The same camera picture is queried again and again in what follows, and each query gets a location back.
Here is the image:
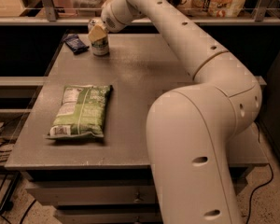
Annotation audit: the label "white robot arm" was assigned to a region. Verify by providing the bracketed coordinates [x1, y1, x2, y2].
[101, 0, 262, 224]

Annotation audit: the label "colourful snack bag behind rail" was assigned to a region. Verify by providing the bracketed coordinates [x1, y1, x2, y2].
[187, 0, 245, 18]

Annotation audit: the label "black cable on right floor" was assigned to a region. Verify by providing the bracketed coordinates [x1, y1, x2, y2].
[245, 121, 274, 224]

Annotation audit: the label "black cables on left floor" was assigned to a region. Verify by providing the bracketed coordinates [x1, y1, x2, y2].
[0, 115, 37, 224]

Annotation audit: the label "dark blue rxbar wrapper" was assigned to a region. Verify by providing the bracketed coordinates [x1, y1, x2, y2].
[63, 34, 89, 55]

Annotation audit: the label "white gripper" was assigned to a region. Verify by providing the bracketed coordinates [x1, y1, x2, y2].
[88, 0, 127, 43]

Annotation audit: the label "grey drawer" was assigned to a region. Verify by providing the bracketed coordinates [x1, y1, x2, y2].
[54, 204, 162, 224]
[25, 168, 250, 206]

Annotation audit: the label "upper grey drawer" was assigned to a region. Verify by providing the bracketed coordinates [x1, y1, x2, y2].
[25, 168, 250, 206]

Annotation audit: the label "lower grey drawer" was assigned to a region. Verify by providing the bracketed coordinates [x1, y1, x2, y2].
[54, 204, 162, 224]

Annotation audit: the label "green chip bag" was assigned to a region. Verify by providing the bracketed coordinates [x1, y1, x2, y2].
[48, 85, 112, 140]

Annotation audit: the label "metal railing shelf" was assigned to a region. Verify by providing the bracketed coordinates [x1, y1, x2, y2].
[0, 0, 280, 26]

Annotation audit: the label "clear plastic container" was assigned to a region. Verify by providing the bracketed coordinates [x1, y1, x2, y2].
[71, 0, 105, 17]

